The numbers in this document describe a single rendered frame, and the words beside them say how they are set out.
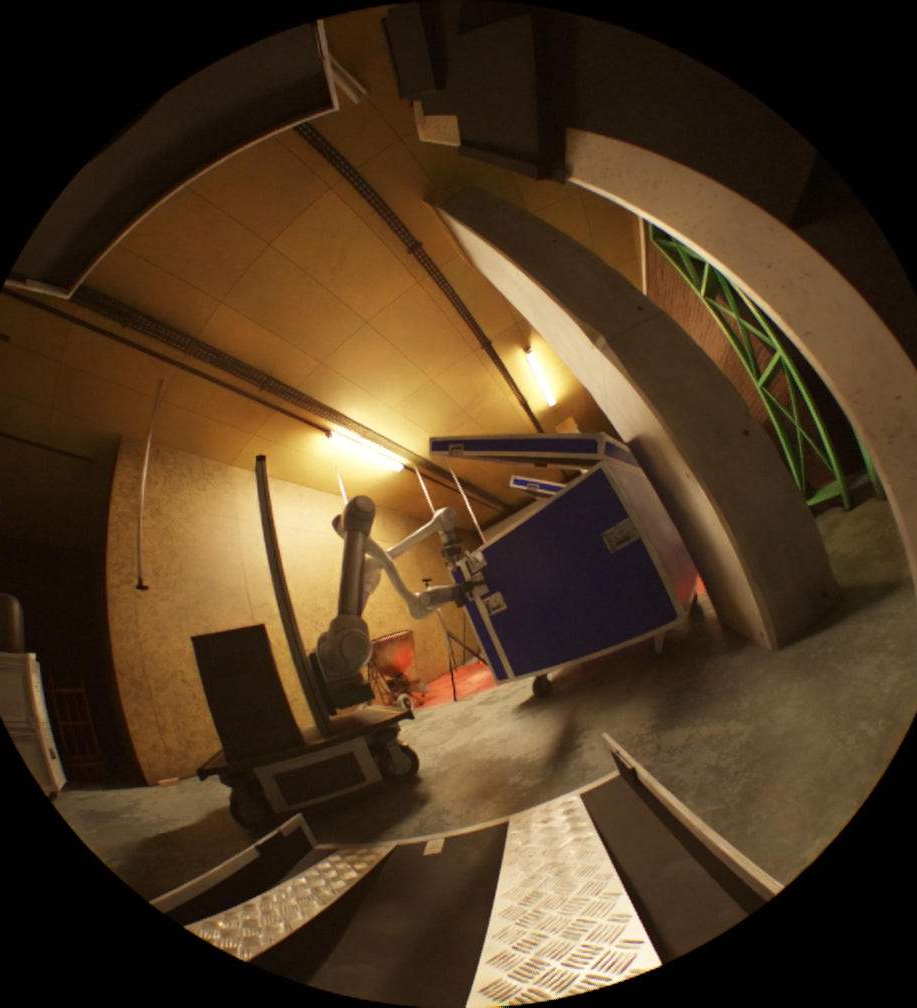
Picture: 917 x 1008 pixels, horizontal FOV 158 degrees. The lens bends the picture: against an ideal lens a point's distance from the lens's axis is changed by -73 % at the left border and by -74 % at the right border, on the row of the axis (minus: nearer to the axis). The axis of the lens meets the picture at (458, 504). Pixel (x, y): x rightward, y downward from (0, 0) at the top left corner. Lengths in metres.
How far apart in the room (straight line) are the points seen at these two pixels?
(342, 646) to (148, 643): 2.30
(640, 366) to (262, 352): 2.93
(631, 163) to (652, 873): 0.75
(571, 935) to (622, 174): 0.63
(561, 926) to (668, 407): 1.26
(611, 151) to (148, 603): 3.36
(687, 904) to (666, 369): 1.35
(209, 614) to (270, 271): 2.98
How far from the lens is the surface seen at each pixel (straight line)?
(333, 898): 0.84
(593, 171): 0.19
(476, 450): 1.90
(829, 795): 0.72
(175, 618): 3.33
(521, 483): 3.41
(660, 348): 1.31
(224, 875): 1.02
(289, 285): 2.95
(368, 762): 1.43
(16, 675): 2.74
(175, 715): 3.18
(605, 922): 0.51
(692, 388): 1.24
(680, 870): 0.66
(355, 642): 1.20
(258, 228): 2.78
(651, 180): 0.16
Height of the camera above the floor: 0.55
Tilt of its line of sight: 21 degrees up
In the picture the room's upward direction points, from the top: 24 degrees counter-clockwise
